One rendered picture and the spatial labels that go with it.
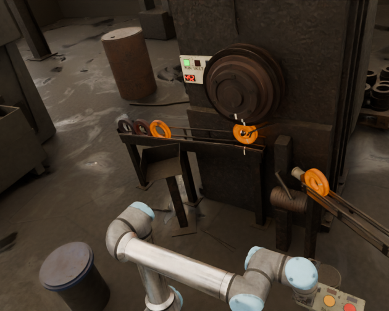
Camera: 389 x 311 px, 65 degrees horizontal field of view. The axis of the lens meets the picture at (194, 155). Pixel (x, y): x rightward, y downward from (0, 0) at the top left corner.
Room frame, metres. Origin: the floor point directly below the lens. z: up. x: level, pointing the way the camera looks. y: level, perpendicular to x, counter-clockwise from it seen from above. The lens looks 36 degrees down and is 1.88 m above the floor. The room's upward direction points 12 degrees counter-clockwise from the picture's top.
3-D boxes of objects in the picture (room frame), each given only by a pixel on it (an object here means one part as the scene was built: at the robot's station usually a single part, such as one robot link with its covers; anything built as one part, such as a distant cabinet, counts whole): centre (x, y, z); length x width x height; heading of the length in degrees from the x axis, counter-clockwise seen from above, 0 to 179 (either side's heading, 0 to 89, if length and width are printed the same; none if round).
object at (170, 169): (1.68, 0.22, 0.36); 0.26 x 0.20 x 0.72; 86
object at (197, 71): (1.89, -0.14, 1.15); 0.26 x 0.02 x 0.18; 51
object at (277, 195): (1.28, -0.51, 0.27); 0.22 x 0.13 x 0.53; 51
